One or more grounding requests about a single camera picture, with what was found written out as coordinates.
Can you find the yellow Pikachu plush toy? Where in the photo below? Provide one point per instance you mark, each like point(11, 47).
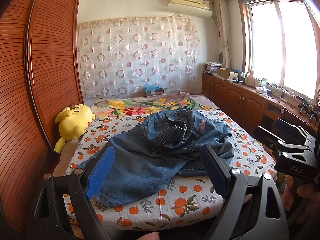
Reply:
point(73, 122)

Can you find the cardboard box on cabinet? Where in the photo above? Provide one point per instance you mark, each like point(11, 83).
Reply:
point(226, 73)

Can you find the person left hand thumb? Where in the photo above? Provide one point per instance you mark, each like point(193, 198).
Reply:
point(150, 236)

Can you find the wooden slatted wardrobe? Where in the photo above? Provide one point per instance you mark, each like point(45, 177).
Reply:
point(39, 78)

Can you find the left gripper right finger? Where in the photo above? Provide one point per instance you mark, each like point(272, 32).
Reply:
point(252, 207)

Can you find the blue denim jeans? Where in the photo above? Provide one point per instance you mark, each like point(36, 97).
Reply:
point(166, 143)

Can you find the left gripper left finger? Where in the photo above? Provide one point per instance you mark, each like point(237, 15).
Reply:
point(48, 217)

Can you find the pink bottle on cabinet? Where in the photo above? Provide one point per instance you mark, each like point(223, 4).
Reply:
point(250, 79)

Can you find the stack of books papers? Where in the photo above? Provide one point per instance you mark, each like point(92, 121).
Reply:
point(212, 66)

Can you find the orange print bed sheet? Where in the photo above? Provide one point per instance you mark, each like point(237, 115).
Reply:
point(182, 200)

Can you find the floral pink blanket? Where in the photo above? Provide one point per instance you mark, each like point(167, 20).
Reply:
point(150, 104)

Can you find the box with teal cloth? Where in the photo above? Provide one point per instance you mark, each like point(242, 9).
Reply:
point(150, 90)

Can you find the white wall air conditioner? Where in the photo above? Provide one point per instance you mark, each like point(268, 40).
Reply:
point(198, 8)

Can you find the beige window curtain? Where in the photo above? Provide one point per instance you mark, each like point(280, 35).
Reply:
point(223, 25)

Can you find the window with wooden frame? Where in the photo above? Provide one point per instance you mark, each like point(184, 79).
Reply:
point(281, 44)

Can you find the long wooden sideboard cabinet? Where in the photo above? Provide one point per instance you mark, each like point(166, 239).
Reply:
point(251, 109)

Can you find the circle pattern sheer curtain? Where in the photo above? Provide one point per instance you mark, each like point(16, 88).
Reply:
point(122, 57)

